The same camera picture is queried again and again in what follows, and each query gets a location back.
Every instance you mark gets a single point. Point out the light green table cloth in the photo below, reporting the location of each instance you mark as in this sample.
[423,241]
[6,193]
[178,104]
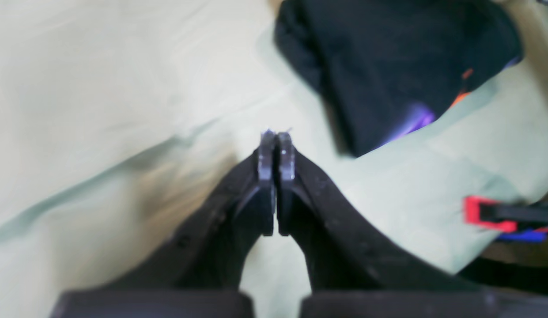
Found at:
[118,117]

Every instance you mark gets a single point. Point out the dark navy T-shirt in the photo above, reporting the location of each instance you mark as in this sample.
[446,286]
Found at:
[391,67]

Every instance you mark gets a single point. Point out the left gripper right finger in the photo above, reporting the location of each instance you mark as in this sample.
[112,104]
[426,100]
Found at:
[355,271]

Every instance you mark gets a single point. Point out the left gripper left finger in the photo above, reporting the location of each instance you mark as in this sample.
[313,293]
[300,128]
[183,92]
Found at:
[196,273]

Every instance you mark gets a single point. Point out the blue clamp at left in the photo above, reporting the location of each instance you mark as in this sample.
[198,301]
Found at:
[529,236]

